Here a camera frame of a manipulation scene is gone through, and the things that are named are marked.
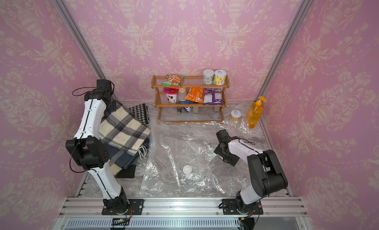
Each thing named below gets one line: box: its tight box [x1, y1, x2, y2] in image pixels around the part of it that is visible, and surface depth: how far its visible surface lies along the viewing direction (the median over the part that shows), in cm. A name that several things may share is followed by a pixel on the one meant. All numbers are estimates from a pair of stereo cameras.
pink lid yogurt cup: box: [163, 86, 180, 104], surface depth 96 cm
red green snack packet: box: [160, 74, 185, 89], surface depth 89 cm
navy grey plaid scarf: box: [107, 137, 151, 170], surface depth 85 cm
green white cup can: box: [202, 68, 215, 85], surface depth 91 cm
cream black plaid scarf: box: [99, 100, 151, 158], surface depth 90 cm
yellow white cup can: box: [213, 69, 228, 86], surface depth 91 cm
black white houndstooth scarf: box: [128, 103, 150, 124], surface depth 111 cm
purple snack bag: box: [203, 87, 224, 106], surface depth 102 cm
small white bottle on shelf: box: [178, 86, 188, 102], surface depth 99 cm
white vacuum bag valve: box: [182, 164, 192, 175], surface depth 87 cm
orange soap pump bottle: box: [246, 96, 267, 129], surface depth 98 cm
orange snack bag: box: [184, 86, 204, 104], surface depth 103 cm
